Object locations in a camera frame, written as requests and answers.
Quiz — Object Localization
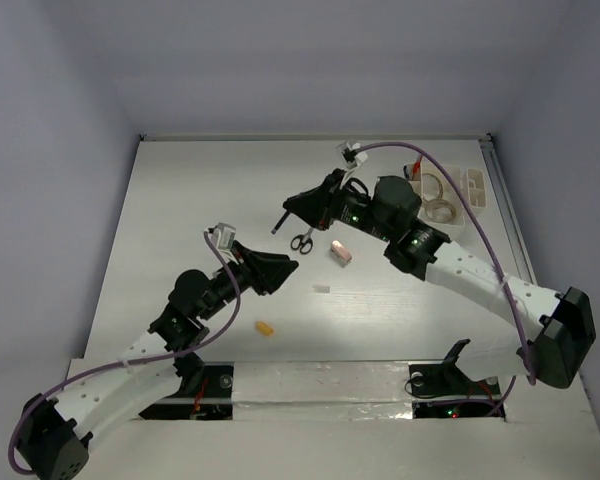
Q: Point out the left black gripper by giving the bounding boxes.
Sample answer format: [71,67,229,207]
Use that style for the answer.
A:
[198,241,296,320]

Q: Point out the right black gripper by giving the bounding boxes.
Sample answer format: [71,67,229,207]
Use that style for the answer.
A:
[283,168,395,243]

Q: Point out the black handled scissors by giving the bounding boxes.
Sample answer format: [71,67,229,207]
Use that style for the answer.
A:
[290,228,314,255]

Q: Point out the pink mini stapler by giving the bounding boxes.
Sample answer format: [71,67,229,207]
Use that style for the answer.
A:
[330,240,352,267]

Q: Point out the red gel pen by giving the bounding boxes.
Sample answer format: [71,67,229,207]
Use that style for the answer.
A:
[411,155,423,179]

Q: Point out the clear tape roll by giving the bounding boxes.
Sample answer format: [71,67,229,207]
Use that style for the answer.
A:
[424,198,457,224]

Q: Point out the beige masking tape roll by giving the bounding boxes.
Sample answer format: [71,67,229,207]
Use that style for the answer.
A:
[421,172,444,198]

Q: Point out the white perforated organizer basket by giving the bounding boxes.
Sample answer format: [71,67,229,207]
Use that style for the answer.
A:
[408,160,487,240]

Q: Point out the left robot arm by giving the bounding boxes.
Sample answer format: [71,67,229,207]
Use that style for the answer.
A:
[7,241,298,479]

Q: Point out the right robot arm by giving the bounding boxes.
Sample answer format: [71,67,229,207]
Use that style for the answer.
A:
[283,169,596,392]

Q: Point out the orange highlighter cap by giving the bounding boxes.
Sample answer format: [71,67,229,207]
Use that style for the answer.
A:
[254,321,275,337]

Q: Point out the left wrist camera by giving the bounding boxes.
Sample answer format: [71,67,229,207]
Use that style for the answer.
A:
[207,222,236,251]

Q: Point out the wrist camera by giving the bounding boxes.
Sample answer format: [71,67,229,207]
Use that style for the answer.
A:
[336,141,368,170]
[207,222,236,251]

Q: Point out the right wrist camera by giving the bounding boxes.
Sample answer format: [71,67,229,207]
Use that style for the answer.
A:
[336,141,368,170]

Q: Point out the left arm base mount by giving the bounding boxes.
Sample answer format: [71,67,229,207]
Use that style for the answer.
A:
[138,362,234,421]

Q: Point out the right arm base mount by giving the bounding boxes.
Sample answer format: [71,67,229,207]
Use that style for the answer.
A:
[404,339,506,419]

